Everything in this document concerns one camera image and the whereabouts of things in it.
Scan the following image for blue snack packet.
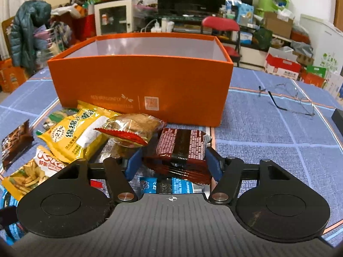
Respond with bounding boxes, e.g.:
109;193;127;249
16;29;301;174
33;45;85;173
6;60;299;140
140;177;204;194

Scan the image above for shrimp chips snack bag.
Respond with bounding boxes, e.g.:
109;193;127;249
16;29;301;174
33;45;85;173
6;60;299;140
2;146;66;201

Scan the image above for orange carton on floor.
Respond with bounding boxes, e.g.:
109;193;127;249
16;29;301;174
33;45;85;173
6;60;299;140
1;59;29;93

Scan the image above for wire frame eyeglasses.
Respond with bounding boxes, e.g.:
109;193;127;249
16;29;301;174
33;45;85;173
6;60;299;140
257;82;315;117

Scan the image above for yellow snack bag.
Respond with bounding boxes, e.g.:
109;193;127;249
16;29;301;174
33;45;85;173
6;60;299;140
39;101;119;164

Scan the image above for red folding chair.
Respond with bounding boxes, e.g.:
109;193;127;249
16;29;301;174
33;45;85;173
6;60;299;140
201;16;241;67

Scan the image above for dark green puffer jacket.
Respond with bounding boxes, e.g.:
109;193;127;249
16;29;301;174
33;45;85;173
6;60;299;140
9;0;52;76

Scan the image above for red white gift carton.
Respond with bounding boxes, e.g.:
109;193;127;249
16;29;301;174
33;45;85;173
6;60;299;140
265;48;301;80

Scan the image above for brown cardboard box right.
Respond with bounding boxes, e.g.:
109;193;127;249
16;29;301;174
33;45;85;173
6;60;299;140
263;12;293;39

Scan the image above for brown glossy snack packet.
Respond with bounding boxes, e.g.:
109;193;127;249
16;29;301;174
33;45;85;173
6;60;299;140
1;120;34;171

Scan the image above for orange cardboard box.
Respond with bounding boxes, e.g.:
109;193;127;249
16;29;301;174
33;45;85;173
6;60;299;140
48;33;234;127

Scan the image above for white chest freezer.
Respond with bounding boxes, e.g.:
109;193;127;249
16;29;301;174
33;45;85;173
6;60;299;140
299;14;343;74

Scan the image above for white glass door cabinet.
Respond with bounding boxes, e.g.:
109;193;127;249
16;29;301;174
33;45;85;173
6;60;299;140
94;0;135;36

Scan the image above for dark red snack packet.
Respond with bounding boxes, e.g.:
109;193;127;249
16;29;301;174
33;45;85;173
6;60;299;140
143;128;212;184

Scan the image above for black glasses case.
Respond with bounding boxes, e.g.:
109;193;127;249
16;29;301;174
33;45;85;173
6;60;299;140
331;109;343;135

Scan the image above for clear brown cake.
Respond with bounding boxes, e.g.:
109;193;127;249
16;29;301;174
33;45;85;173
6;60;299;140
94;113;166;148

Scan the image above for blue plaid tablecloth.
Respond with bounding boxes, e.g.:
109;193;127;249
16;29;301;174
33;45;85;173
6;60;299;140
0;66;343;248

